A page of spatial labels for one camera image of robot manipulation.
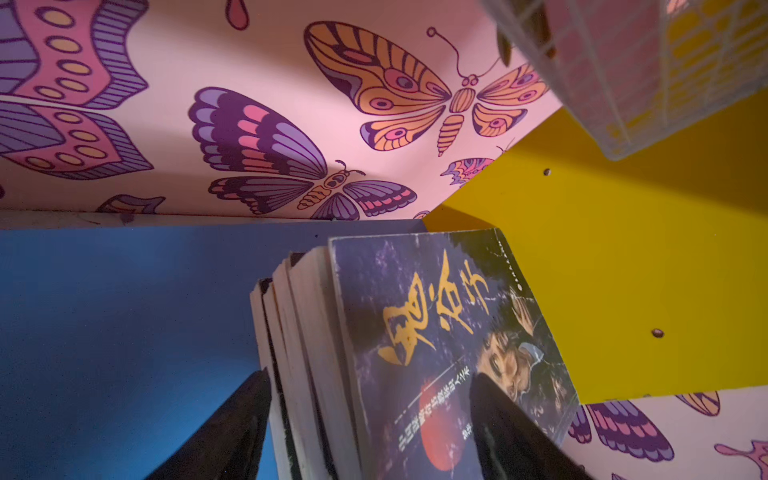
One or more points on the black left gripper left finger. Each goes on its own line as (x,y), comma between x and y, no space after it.
(229,444)

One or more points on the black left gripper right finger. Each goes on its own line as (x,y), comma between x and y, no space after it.
(509,445)

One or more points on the yellow shelf with coloured boards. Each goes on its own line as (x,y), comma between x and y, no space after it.
(120,336)

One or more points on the white wire rack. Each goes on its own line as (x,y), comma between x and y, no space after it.
(633,73)

